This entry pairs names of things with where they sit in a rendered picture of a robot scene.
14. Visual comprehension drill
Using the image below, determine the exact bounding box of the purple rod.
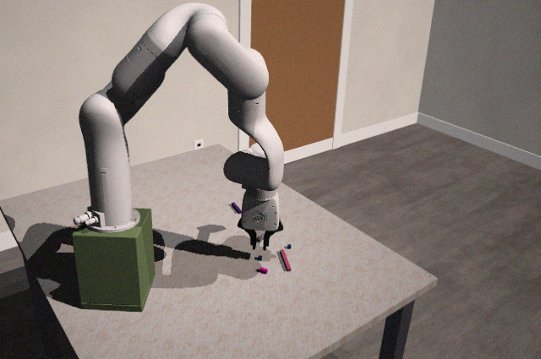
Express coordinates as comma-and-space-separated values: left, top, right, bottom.
232, 203, 242, 214

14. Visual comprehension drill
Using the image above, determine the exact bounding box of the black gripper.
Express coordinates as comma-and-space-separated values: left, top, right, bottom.
238, 191, 283, 251

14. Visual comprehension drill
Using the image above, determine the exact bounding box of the pink rod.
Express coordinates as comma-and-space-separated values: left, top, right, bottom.
280, 249, 291, 272

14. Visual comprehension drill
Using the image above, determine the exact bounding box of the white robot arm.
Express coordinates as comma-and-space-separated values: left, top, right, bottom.
74, 3, 284, 233

